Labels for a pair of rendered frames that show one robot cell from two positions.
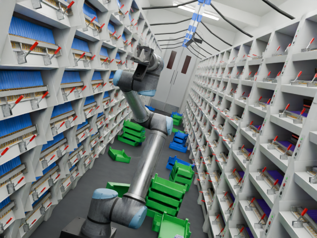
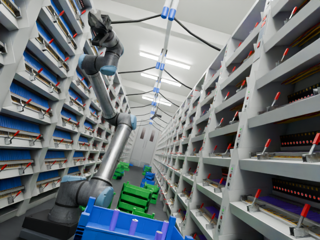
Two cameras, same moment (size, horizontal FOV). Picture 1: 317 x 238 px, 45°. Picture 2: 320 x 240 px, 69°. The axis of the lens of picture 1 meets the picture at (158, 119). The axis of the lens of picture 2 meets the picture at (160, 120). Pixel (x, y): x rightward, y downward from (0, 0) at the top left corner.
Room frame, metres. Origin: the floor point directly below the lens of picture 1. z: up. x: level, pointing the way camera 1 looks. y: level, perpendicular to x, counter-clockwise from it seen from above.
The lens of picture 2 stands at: (0.66, -0.25, 0.66)
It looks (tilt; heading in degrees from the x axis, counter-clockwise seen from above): 9 degrees up; 359
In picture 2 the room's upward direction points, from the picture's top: 16 degrees clockwise
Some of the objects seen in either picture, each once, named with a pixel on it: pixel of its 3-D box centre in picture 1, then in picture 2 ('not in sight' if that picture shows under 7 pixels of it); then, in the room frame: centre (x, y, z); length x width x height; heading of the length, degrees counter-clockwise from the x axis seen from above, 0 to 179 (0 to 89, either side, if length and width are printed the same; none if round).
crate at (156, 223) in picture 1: (171, 226); not in sight; (2.93, -0.37, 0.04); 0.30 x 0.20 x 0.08; 90
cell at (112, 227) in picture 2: not in sight; (114, 219); (1.44, -0.21, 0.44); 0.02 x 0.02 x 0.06
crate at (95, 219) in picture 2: not in sight; (132, 229); (1.38, -0.27, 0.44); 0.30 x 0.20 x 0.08; 98
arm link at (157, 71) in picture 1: (153, 63); (114, 46); (1.98, 0.11, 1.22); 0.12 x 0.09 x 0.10; 167
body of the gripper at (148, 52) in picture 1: (145, 56); (103, 27); (1.82, 0.15, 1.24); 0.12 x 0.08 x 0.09; 167
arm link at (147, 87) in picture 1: (146, 84); (108, 64); (1.98, 0.11, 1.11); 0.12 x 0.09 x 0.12; 77
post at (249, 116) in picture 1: (248, 135); (197, 145); (3.18, -0.77, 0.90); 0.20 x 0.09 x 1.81; 90
